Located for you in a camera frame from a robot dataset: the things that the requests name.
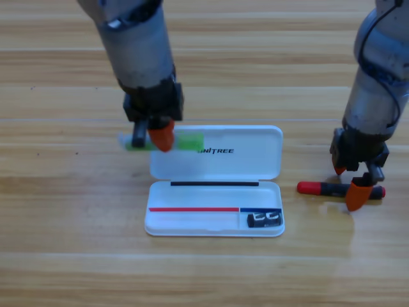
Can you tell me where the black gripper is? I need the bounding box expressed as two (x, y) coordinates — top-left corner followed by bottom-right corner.
(329, 126), (390, 212)
(123, 78), (185, 152)

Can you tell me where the red black marker pen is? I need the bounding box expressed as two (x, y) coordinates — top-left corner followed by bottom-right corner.
(297, 180), (387, 201)

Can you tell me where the white Unitree pencil case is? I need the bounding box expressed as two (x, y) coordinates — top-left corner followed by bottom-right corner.
(144, 125), (285, 237)

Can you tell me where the small black sharpener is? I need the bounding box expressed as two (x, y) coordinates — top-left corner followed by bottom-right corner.
(247, 211), (284, 228)

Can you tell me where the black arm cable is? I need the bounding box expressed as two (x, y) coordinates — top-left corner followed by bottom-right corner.
(357, 0), (409, 129)

